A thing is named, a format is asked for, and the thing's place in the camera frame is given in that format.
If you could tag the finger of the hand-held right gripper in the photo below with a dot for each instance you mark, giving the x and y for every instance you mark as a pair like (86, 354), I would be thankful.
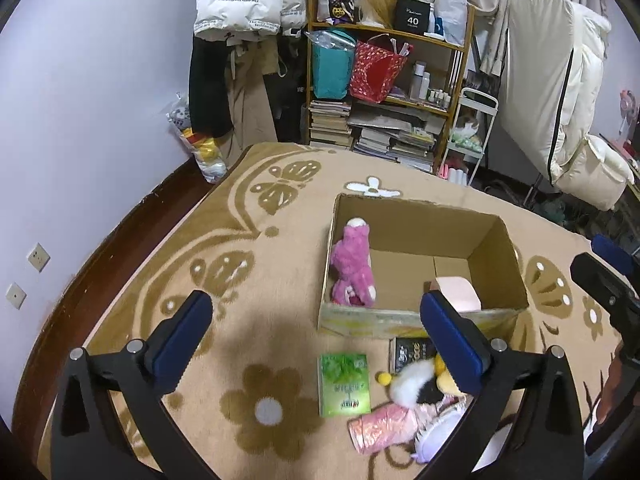
(607, 292)
(615, 252)

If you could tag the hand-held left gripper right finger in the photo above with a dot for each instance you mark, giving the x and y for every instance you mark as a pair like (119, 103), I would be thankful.
(450, 340)

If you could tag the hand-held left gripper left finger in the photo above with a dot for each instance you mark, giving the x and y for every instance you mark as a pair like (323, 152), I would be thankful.
(182, 340)

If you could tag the black tissue packet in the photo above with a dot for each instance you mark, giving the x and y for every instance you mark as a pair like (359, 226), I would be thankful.
(412, 352)

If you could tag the yellow duck plush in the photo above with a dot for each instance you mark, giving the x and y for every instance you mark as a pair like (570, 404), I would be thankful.
(412, 382)

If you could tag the purple-haired plush doll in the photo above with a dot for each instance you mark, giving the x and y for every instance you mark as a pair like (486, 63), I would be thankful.
(437, 425)

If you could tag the pink plastic-wrapped bundle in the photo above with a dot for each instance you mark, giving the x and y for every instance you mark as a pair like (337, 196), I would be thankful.
(382, 427)

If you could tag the brown cardboard box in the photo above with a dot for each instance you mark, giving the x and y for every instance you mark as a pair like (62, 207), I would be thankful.
(415, 232)

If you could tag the green tissue packet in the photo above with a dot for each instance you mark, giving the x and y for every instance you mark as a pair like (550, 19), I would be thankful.
(344, 385)

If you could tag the beige patterned rug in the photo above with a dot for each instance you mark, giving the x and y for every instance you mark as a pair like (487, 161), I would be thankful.
(240, 270)

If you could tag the pink plush toy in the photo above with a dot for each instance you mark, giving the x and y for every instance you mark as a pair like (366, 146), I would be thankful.
(352, 265)

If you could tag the pink desk fan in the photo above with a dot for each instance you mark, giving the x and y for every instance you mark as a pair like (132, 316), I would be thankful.
(629, 110)

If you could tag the pink and white rolls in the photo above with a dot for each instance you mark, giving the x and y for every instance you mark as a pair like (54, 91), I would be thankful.
(454, 175)

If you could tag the cream duvet on rack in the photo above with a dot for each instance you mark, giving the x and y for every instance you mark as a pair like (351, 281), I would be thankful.
(540, 85)

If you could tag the white metal cart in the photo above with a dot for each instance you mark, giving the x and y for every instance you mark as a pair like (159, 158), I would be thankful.
(492, 110)

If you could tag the clear bag of toys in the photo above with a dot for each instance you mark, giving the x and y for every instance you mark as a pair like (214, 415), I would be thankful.
(205, 152)

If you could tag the wide stack of books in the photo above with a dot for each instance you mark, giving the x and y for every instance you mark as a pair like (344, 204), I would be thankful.
(395, 152)

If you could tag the grey flat board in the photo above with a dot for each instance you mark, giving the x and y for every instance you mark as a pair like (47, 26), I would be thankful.
(390, 119)

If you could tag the row of small bottles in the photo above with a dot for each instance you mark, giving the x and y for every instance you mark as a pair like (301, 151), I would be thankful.
(441, 99)

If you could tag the beige trousers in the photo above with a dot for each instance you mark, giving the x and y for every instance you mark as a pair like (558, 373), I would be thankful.
(250, 110)

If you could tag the wooden bookshelf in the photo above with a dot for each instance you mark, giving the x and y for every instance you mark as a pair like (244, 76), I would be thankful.
(465, 60)

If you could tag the small stack of books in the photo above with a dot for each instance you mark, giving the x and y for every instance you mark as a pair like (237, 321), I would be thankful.
(329, 125)

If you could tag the short white bottle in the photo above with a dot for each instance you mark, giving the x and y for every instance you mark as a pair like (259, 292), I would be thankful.
(426, 87)

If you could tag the black hanging garment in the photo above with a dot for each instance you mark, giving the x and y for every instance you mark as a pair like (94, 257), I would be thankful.
(207, 90)

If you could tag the tall white bottle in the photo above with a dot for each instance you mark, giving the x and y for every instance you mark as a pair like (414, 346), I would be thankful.
(417, 82)

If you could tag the dark hanging clothing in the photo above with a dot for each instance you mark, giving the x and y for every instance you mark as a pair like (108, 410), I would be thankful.
(287, 95)

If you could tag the red gift bag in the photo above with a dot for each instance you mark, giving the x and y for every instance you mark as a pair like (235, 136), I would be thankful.
(375, 72)

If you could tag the white plastic bag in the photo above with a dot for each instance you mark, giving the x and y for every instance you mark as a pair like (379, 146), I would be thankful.
(452, 10)

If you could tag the teal bag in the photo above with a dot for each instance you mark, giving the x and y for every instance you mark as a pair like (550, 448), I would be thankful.
(330, 70)

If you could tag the black box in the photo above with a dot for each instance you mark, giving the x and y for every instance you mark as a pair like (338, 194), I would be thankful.
(413, 16)

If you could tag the white wall socket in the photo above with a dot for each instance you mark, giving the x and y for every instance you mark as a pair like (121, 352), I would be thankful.
(38, 257)
(16, 295)

